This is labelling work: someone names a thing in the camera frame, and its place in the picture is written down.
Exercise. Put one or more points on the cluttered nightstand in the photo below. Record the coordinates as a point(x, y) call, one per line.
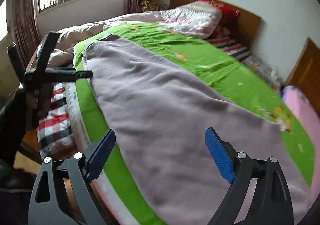
point(268, 75)

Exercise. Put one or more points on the right wooden headboard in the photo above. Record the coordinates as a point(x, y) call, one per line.
point(305, 75)

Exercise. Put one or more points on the plaid checkered blanket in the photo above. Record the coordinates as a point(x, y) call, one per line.
point(54, 133)

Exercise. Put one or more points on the brown patterned cushion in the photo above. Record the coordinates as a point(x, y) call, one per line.
point(149, 5)

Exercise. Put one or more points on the red pillow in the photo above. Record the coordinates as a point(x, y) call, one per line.
point(227, 13)

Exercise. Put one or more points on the maroon curtain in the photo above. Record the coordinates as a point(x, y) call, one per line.
point(24, 28)

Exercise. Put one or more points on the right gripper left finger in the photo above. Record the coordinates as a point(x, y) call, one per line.
point(49, 203)

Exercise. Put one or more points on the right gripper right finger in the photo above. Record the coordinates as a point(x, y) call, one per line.
point(271, 202)

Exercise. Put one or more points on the mauve knit pants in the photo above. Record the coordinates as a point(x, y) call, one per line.
point(160, 112)

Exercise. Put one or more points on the green cartoon bed sheet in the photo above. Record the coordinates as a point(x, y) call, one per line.
point(228, 78)

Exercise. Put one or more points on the wooden headboard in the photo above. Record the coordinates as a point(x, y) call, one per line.
point(242, 24)
point(305, 75)

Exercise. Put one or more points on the left wooden headboard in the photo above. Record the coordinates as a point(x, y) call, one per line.
point(242, 24)

